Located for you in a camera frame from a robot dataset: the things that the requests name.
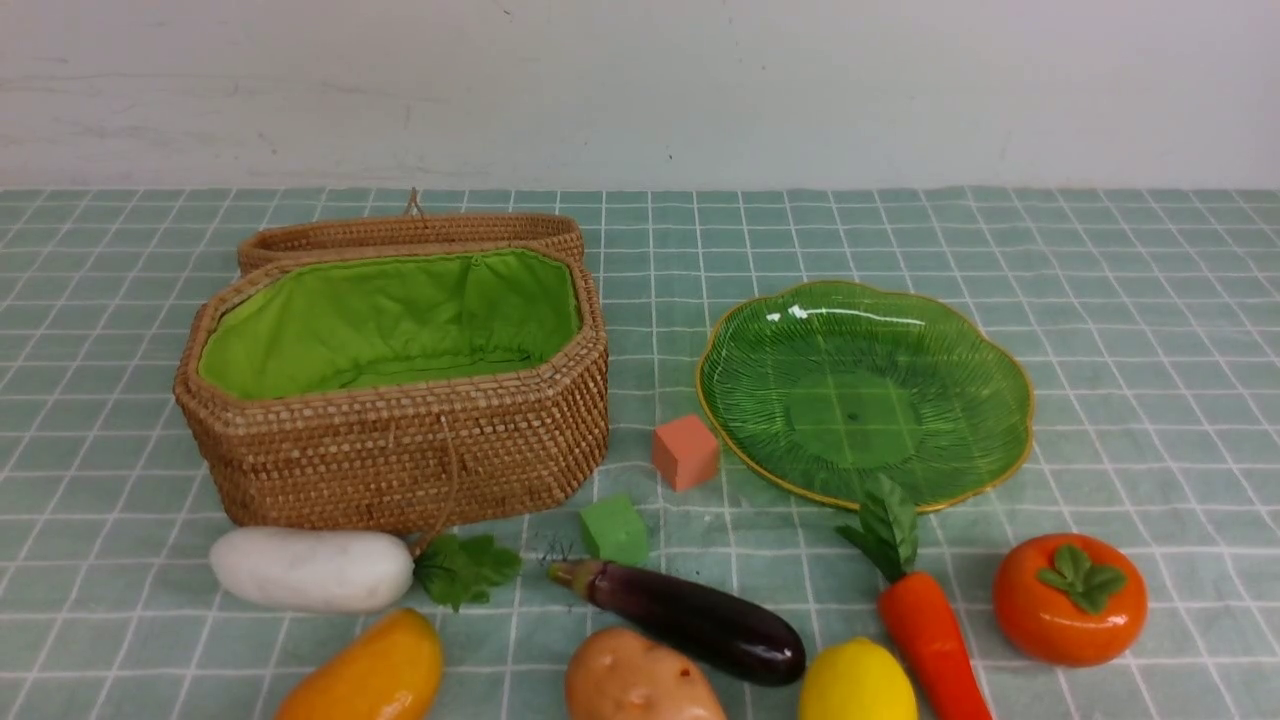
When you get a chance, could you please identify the dark purple eggplant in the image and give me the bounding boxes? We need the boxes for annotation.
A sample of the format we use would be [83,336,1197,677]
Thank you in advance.
[547,559,806,687]

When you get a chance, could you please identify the brown potato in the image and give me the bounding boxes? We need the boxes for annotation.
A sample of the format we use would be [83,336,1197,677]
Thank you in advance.
[564,626,727,719]

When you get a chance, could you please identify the orange carrot green leaves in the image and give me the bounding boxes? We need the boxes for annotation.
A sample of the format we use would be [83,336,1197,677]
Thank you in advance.
[835,475,993,719]

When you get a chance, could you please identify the yellow lemon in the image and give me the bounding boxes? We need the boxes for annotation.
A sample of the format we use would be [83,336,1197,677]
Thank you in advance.
[797,637,919,720]

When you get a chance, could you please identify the orange yellow mango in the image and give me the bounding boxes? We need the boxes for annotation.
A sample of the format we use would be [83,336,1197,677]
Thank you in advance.
[274,609,445,719]

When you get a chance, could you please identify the white radish with leaves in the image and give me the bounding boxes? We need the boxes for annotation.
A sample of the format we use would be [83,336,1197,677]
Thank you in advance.
[209,527,522,614]

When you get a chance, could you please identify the orange persimmon green calyx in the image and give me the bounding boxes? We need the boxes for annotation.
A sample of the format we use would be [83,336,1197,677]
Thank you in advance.
[992,533,1149,667]

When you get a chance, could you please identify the salmon pink foam cube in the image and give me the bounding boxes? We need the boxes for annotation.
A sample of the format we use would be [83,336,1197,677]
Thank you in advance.
[652,414,721,493]

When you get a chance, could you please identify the green foam cube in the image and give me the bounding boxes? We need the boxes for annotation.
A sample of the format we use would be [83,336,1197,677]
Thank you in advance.
[579,495,650,566]

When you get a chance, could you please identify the green glass leaf plate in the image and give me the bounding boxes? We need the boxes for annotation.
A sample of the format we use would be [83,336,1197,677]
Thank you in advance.
[695,281,1036,512]

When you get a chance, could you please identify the woven wicker basket green lining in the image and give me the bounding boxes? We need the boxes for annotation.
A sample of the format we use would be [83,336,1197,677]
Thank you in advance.
[173,202,611,536]

